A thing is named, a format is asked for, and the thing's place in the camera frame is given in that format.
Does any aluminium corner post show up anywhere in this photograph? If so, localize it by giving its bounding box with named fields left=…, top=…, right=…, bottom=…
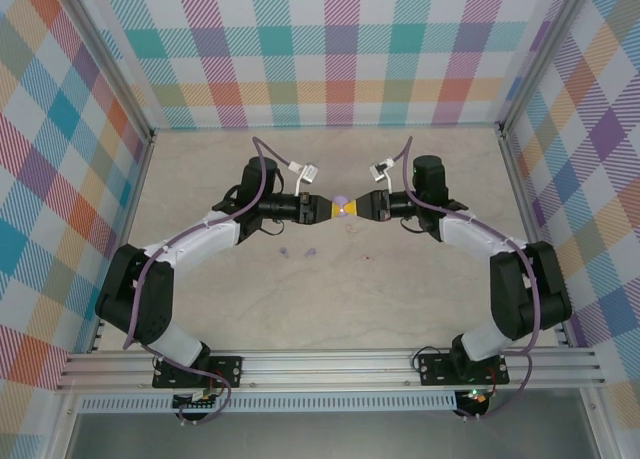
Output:
left=58, top=0, right=157, bottom=145
left=494, top=0, right=599, bottom=140

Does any aluminium left corner post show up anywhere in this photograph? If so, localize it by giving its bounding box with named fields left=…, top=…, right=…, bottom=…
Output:
left=58, top=0, right=157, bottom=145

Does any aluminium left side rail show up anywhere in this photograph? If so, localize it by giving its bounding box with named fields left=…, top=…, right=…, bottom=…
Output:
left=85, top=131, right=157, bottom=355

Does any slotted grey cable duct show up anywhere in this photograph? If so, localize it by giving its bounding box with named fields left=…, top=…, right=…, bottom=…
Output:
left=79, top=391, right=459, bottom=414

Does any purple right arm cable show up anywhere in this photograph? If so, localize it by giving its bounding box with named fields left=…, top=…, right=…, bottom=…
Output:
left=392, top=136, right=544, bottom=423

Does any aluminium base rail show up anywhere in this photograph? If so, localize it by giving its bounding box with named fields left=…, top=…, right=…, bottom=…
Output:
left=54, top=347, right=607, bottom=393

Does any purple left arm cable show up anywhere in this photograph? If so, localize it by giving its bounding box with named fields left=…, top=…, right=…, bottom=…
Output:
left=122, top=136, right=297, bottom=426

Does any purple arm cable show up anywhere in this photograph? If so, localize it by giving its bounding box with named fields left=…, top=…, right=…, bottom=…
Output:
left=392, top=136, right=544, bottom=423
left=122, top=136, right=297, bottom=426

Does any aluminium right corner post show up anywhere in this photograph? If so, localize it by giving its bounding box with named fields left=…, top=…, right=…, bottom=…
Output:
left=494, top=0, right=599, bottom=140

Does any aluminium right side rail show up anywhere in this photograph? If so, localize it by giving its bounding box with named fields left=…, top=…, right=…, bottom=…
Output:
left=497, top=128, right=574, bottom=350

